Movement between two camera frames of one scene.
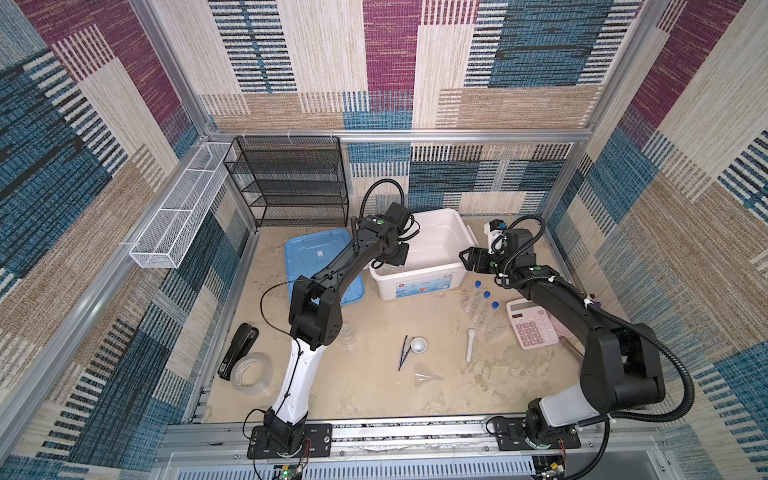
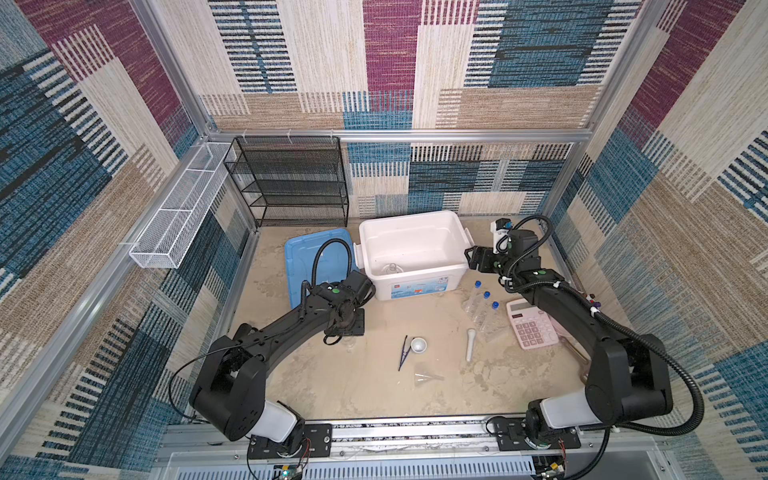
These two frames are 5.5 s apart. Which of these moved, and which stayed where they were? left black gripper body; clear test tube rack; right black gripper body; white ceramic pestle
Moved: left black gripper body
Stayed: right black gripper body; clear test tube rack; white ceramic pestle
